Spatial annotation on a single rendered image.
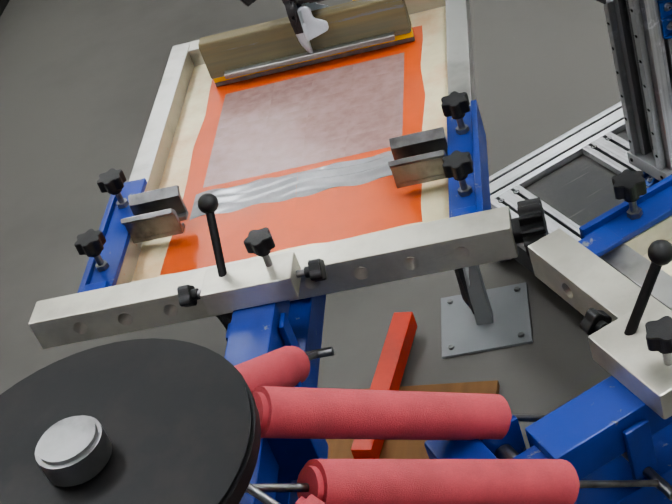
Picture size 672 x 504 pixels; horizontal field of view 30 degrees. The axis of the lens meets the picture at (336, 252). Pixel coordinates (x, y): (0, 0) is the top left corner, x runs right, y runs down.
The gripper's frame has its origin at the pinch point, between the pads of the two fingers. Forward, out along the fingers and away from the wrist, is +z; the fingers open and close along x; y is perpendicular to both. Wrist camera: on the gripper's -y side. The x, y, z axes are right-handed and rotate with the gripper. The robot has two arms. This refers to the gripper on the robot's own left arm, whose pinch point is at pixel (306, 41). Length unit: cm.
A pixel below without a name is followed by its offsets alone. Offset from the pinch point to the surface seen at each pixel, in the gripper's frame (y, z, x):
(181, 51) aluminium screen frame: -26.7, 1.4, 10.9
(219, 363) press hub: 12, -32, -121
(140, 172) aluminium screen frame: -27.2, 1.3, -30.3
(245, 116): -11.8, 4.8, -13.4
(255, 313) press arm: 1, -4, -80
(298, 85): -2.5, 4.8, -6.6
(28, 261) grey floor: -130, 101, 98
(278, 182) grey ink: -2.9, 4.0, -38.1
